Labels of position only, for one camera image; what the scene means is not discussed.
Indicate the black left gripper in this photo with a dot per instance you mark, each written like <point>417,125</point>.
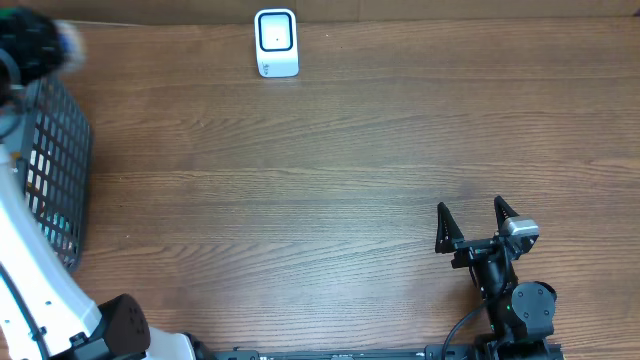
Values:
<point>30,43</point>

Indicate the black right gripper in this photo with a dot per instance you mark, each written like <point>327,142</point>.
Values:
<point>450,237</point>

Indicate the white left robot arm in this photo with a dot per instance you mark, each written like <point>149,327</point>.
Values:
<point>44,313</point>

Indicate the white barcode scanner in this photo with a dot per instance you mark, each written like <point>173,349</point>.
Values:
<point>276,43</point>

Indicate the grey plastic mesh basket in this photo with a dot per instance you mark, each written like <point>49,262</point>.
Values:
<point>53,159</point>

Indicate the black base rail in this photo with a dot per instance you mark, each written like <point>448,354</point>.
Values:
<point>350,354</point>

